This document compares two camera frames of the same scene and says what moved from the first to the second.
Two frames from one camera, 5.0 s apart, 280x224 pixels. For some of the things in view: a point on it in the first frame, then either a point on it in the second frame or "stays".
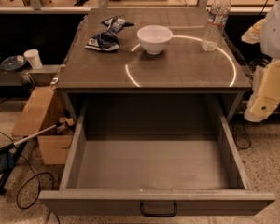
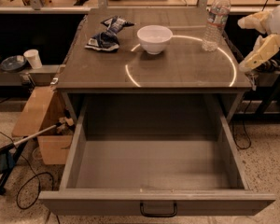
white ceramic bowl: x=154 y=38 stays
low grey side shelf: x=37 y=76 stays
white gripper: x=276 y=32 to x=279 y=21
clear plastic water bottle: x=217 y=15 stays
